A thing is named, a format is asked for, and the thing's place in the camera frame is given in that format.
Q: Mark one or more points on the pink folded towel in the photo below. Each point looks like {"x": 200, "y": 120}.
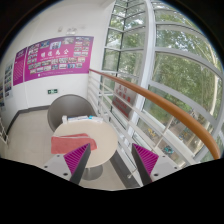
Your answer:
{"x": 65, "y": 144}

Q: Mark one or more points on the grey round chair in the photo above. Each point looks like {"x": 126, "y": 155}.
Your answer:
{"x": 68, "y": 105}

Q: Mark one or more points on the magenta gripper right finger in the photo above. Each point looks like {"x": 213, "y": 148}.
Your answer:
{"x": 145, "y": 161}

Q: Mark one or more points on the green exit sign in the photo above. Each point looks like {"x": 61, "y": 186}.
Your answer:
{"x": 52, "y": 91}

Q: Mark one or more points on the round white table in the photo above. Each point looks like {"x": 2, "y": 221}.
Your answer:
{"x": 106, "y": 140}

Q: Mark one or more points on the blue white wall poster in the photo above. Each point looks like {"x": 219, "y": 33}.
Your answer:
{"x": 8, "y": 80}

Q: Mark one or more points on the white window frame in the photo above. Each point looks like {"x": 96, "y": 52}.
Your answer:
{"x": 153, "y": 45}

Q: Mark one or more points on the orange wooden handrail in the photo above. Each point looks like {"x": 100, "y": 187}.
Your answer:
{"x": 175, "y": 111}

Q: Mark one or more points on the red sign on window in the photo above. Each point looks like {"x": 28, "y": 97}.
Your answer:
{"x": 123, "y": 99}

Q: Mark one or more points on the white metal railing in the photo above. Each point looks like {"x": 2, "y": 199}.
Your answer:
{"x": 140, "y": 128}

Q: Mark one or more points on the white blue tissue pack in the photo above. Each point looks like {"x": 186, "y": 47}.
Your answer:
{"x": 66, "y": 119}

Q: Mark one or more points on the large magenta wall poster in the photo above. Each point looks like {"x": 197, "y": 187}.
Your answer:
{"x": 58, "y": 56}

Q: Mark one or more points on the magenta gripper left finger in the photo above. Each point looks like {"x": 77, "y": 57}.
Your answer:
{"x": 76, "y": 161}

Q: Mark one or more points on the narrow magenta wall poster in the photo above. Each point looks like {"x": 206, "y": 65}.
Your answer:
{"x": 19, "y": 67}

